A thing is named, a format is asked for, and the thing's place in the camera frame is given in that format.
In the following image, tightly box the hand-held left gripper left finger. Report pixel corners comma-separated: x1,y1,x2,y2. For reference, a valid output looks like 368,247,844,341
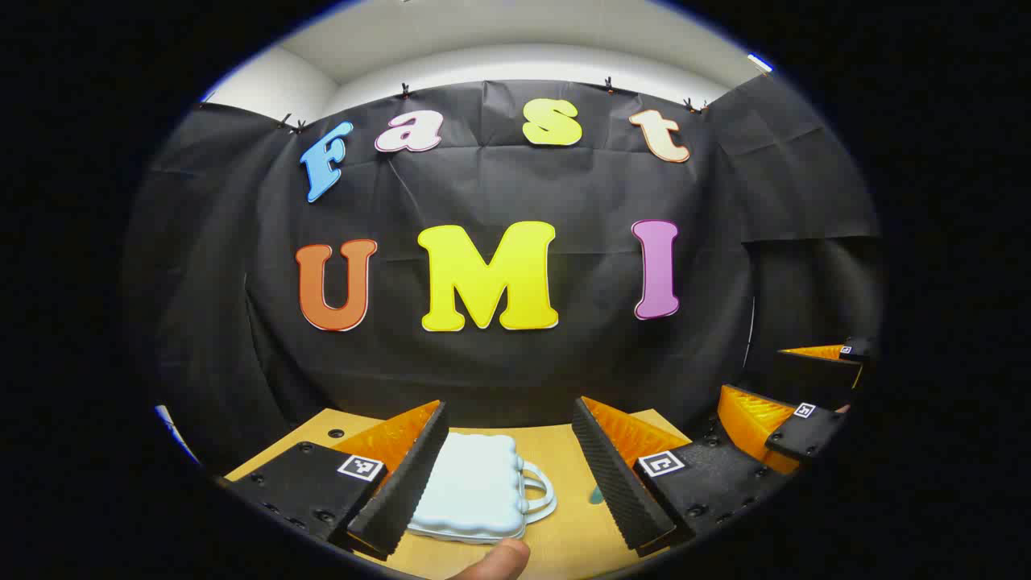
217,398,451,563

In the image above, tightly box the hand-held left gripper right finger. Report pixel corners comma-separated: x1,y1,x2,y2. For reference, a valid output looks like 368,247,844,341
572,395,794,558

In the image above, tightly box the light blue suitcase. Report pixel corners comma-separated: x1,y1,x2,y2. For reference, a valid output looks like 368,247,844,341
407,433,558,545

